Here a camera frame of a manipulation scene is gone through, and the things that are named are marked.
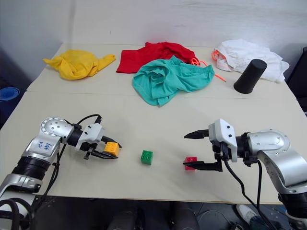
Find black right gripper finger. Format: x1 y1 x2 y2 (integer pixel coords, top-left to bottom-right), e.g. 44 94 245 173
183 129 210 140
182 161 224 173

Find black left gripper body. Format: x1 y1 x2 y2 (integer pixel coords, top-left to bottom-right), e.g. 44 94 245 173
77 135 106 154

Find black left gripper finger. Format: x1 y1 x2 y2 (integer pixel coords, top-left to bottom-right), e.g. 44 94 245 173
102 135 123 149
83 147 119 160

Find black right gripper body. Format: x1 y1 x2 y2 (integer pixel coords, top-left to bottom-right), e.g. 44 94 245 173
211 139 229 169

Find yellow toy brick cube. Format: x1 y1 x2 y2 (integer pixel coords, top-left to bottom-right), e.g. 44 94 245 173
104 141 120 158

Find red toy brick cube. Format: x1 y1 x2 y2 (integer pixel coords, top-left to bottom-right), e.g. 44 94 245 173
184 156 198 172

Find green toy brick cube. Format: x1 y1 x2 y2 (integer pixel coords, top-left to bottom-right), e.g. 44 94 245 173
140 149 154 166

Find dark rounded shape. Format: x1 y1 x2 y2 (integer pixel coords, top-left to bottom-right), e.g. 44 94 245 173
170 202 200 230

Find green crumpled shorts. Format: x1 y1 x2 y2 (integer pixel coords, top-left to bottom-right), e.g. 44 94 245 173
132 55 215 107

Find white shoe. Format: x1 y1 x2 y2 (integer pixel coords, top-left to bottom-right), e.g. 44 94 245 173
236 204 259 224

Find black plastic cup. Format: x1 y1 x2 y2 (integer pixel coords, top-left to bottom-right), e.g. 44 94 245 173
233 58 268 95

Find yellow crumpled cloth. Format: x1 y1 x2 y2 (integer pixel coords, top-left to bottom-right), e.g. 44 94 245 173
42 49 117 81

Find red crumpled shorts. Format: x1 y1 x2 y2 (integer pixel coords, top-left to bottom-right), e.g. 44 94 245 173
116 41 199 74

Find white crumpled cloth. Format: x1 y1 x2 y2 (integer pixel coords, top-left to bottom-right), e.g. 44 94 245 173
212 39 290 84

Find blue rolled mat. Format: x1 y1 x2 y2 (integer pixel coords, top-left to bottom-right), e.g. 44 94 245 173
0 87 21 109

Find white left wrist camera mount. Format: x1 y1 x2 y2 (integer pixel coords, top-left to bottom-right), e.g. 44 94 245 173
75 123 106 151

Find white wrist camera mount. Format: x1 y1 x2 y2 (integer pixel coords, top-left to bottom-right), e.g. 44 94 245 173
208 118 238 163
75 123 106 151

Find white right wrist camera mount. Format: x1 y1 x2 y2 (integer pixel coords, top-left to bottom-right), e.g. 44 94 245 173
208 118 238 163

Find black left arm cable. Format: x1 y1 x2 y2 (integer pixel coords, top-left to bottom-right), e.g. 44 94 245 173
35 114 103 209

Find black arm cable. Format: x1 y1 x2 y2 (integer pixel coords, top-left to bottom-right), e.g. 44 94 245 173
256 159 264 209
35 114 103 209
224 159 277 230

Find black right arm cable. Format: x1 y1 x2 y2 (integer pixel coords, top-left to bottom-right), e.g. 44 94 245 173
224 159 277 230
256 159 264 209

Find orange drawstring cord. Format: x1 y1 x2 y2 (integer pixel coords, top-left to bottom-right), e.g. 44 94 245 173
191 57 227 83

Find thick black cable loop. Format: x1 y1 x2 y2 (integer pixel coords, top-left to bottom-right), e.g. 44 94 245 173
0 198 33 230

